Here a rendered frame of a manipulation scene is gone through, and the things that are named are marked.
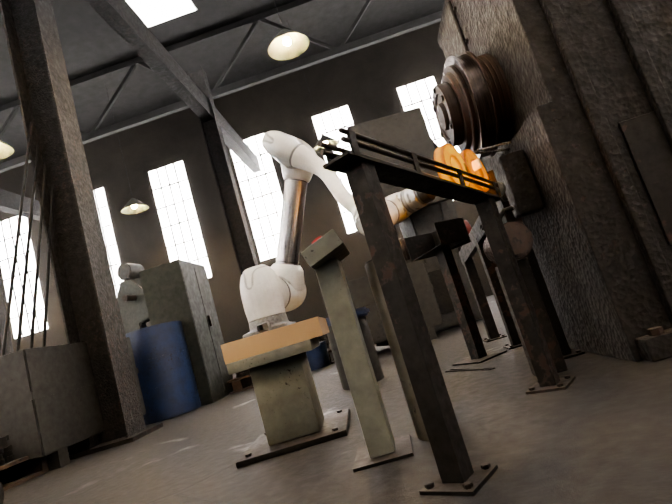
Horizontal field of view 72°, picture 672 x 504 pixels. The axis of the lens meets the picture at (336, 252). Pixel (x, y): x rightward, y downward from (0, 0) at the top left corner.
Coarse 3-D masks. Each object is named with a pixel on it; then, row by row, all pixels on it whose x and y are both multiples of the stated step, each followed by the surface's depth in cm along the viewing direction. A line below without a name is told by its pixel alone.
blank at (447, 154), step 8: (448, 144) 142; (440, 152) 137; (448, 152) 139; (456, 152) 144; (440, 160) 136; (448, 160) 137; (456, 160) 143; (464, 168) 145; (440, 176) 137; (448, 176) 135
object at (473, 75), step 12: (456, 60) 191; (468, 60) 190; (468, 72) 186; (480, 72) 185; (468, 84) 185; (480, 84) 184; (480, 96) 184; (480, 108) 184; (492, 108) 185; (480, 120) 185; (492, 120) 187; (480, 132) 189; (492, 132) 190; (480, 144) 194; (492, 144) 195; (480, 156) 200
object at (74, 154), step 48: (0, 0) 405; (48, 0) 425; (96, 0) 568; (48, 48) 400; (144, 48) 673; (48, 96) 401; (192, 96) 827; (48, 144) 395; (240, 144) 1101; (0, 192) 1028; (48, 192) 389; (48, 240) 371; (96, 240) 382; (240, 240) 887; (0, 288) 941; (96, 288) 362; (0, 336) 905; (96, 336) 369; (96, 384) 364; (144, 432) 350
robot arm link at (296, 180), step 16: (304, 144) 200; (288, 176) 203; (304, 176) 203; (288, 192) 203; (304, 192) 205; (288, 208) 203; (288, 224) 202; (288, 240) 202; (288, 256) 202; (288, 272) 199; (304, 288) 208; (288, 304) 196
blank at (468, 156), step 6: (468, 150) 153; (462, 156) 149; (468, 156) 151; (474, 156) 156; (468, 162) 149; (468, 168) 147; (480, 168) 156; (474, 174) 149; (480, 174) 155; (486, 174) 157; (474, 186) 148; (480, 186) 149
